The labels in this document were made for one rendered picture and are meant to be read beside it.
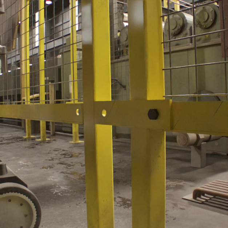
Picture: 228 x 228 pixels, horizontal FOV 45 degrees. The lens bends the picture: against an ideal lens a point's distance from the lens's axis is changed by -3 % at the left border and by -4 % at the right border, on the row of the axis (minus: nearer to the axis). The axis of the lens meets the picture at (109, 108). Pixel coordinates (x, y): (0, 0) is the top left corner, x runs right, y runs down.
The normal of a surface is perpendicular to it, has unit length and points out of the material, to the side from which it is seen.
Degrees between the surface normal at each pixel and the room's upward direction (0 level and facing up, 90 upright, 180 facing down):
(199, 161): 90
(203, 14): 90
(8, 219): 90
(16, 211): 90
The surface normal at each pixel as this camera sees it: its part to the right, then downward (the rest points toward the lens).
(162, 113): -0.77, 0.04
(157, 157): 0.63, 0.00
